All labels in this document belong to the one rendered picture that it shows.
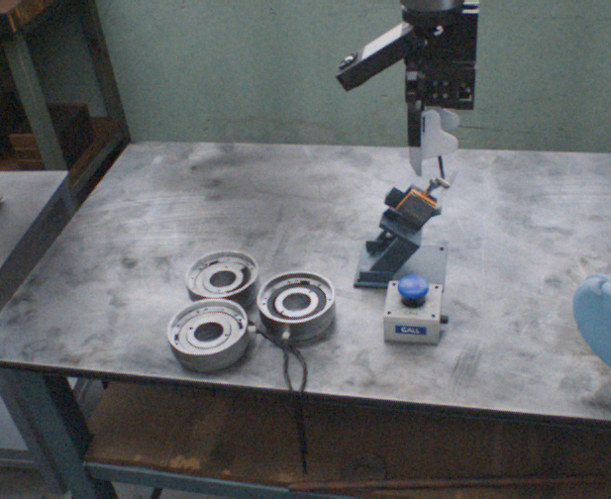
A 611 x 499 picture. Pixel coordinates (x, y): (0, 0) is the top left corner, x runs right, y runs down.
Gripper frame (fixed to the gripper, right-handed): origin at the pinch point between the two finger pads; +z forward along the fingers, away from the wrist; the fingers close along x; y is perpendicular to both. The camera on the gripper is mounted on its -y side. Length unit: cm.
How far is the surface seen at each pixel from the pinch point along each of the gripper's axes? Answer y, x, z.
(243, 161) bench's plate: -34.2, 28.6, 18.8
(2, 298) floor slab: -140, 70, 98
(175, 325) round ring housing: -30.1, -18.0, 16.0
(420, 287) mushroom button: 1.7, -12.2, 11.7
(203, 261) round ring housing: -30.4, -4.9, 15.7
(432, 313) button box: 3.3, -13.7, 14.6
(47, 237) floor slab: -141, 104, 98
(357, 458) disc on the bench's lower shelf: -7.2, -16.0, 43.3
